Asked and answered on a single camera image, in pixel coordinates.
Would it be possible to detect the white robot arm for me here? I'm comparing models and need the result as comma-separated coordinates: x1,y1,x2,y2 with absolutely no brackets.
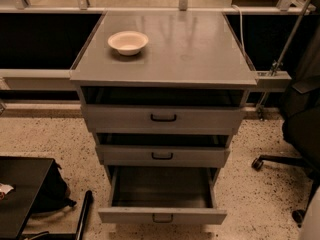
298,187,320,240

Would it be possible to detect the grey drawer cabinet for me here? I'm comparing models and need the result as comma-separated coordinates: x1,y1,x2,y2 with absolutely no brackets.
69,10,259,178

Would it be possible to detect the grey top drawer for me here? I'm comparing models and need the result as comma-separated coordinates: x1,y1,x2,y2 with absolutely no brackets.
81,86,244,135

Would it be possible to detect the grey drawer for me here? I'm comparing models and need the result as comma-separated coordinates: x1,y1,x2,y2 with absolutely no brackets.
96,133,230,168
98,166,227,225
81,86,244,135

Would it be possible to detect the grey middle drawer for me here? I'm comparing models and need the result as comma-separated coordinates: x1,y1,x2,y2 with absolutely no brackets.
96,133,230,168

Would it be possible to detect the grey bottom drawer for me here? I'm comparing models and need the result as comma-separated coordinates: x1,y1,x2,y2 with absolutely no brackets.
98,166,227,225

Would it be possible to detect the white paper bowl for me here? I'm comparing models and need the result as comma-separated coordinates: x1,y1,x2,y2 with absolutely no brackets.
107,31,149,56

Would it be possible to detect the metal diagonal rod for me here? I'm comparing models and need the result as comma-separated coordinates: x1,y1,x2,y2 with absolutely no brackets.
256,0,311,120

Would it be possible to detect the black backpack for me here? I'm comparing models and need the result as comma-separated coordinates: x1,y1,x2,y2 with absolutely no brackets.
31,161,76,213

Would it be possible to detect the black office chair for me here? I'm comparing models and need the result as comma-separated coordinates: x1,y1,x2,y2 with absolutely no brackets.
251,24,320,227

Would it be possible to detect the white crumpled paper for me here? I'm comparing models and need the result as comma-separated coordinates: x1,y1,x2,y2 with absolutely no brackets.
0,183,14,200

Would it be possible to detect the white cable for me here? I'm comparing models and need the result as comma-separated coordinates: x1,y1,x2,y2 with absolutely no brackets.
231,4,248,59

